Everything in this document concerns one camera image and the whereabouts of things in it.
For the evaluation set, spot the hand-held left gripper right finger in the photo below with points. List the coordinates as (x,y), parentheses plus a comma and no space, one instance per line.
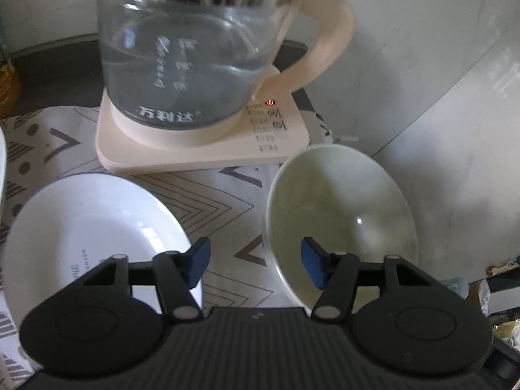
(312,264)

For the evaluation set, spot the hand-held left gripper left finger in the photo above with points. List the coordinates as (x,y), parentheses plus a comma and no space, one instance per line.
(199,261)

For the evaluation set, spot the cream white bowl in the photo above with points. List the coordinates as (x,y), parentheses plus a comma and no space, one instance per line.
(345,195)

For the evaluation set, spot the white printed plate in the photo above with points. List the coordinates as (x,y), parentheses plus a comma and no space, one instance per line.
(81,219)

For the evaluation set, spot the grey patterned table cloth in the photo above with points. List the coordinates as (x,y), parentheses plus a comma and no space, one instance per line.
(227,203)

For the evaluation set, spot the cream kettle heating base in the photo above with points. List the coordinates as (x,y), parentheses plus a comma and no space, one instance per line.
(162,155)

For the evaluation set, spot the pale plastic packaging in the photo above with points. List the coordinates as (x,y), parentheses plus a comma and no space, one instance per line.
(501,292)

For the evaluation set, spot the glass electric kettle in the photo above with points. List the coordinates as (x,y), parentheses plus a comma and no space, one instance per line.
(183,57)

